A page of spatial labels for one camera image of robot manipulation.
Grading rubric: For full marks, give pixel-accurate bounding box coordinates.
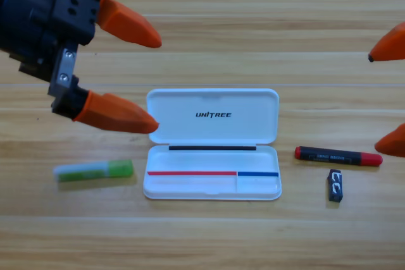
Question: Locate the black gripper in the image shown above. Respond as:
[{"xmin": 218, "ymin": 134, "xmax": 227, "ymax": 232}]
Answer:
[{"xmin": 0, "ymin": 0, "xmax": 163, "ymax": 122}]

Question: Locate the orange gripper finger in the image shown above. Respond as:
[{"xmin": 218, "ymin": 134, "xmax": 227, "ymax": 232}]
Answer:
[
  {"xmin": 72, "ymin": 90, "xmax": 159, "ymax": 135},
  {"xmin": 368, "ymin": 22, "xmax": 405, "ymax": 63},
  {"xmin": 374, "ymin": 123, "xmax": 405, "ymax": 158}
]

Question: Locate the red black marker pen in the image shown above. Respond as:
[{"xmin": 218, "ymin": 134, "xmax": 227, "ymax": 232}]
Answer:
[{"xmin": 294, "ymin": 145, "xmax": 383, "ymax": 167}]

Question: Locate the black eraser with white print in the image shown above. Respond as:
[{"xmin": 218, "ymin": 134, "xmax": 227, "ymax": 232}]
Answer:
[{"xmin": 327, "ymin": 168, "xmax": 345, "ymax": 203}]

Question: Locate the white Unitree pencil case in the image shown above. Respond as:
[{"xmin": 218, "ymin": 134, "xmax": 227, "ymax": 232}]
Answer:
[{"xmin": 142, "ymin": 88, "xmax": 282, "ymax": 201}]

